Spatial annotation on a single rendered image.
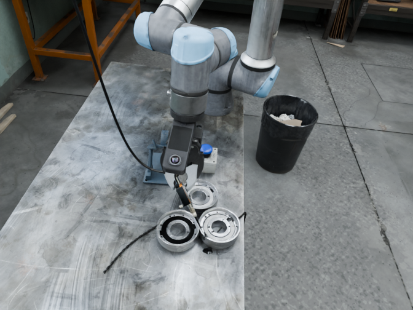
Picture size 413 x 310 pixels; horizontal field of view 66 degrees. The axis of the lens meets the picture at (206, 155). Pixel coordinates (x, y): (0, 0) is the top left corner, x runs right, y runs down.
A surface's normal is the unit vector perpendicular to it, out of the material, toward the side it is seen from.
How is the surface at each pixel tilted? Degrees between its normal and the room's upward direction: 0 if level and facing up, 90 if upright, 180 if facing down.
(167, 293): 0
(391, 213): 0
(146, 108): 0
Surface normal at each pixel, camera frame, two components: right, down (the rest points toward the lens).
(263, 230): 0.08, -0.73
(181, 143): 0.07, -0.40
